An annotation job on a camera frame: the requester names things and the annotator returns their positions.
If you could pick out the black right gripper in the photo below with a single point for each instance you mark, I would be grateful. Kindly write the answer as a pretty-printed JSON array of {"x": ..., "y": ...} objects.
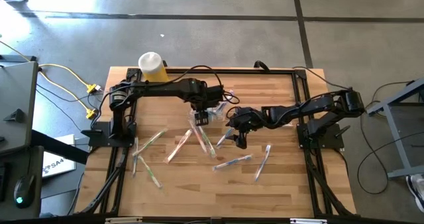
[{"x": 245, "y": 119}]

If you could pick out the dark desk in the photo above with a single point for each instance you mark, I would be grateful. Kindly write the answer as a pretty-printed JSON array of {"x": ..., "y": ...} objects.
[{"x": 6, "y": 164}]

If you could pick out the grey metal case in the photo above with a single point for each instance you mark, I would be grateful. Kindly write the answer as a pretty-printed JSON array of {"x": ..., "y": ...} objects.
[{"x": 16, "y": 85}]

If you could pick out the clear acrylic organizer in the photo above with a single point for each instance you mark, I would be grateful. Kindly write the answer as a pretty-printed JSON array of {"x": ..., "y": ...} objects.
[{"x": 218, "y": 113}]

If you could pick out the black beam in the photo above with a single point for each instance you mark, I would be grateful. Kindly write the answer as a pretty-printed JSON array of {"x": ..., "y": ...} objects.
[{"x": 59, "y": 147}]

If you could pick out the yellow canister with white lid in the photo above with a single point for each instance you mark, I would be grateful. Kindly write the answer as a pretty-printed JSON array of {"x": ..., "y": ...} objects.
[{"x": 150, "y": 63}]

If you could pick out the small black bracket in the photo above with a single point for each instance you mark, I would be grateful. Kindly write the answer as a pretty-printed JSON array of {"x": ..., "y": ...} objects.
[{"x": 15, "y": 116}]

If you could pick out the orange toothbrush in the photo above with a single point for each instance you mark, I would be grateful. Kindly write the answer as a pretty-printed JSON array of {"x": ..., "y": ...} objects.
[{"x": 179, "y": 146}]

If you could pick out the red toothbrush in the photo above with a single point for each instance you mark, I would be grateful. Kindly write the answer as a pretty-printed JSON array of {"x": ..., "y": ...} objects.
[{"x": 198, "y": 136}]

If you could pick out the green toothbrush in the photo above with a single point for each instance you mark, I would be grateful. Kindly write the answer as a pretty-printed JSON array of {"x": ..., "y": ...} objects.
[
  {"x": 150, "y": 142},
  {"x": 149, "y": 172},
  {"x": 208, "y": 144}
]

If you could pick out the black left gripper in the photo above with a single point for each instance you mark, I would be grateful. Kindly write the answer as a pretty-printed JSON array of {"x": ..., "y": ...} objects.
[{"x": 205, "y": 103}]

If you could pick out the black computer mouse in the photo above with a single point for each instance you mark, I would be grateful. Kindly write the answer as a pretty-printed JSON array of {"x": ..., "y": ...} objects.
[{"x": 24, "y": 191}]

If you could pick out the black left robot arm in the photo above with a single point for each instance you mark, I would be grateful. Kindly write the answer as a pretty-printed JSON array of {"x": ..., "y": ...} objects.
[{"x": 159, "y": 88}]

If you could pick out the pale toothbrush in clear wrapper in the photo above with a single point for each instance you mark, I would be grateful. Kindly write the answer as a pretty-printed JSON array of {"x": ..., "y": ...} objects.
[{"x": 135, "y": 157}]

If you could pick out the white printed box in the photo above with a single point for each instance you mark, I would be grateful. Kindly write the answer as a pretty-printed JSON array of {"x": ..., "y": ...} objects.
[{"x": 59, "y": 166}]

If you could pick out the white end bracket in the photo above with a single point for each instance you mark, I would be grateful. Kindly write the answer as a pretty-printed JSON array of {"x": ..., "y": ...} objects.
[
  {"x": 124, "y": 220},
  {"x": 308, "y": 221}
]

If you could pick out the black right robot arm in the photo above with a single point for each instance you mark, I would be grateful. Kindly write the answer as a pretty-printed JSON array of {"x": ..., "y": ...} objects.
[{"x": 298, "y": 109}]

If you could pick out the grey metal table frame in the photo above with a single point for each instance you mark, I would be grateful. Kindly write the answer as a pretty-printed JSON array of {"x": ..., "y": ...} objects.
[{"x": 397, "y": 141}]

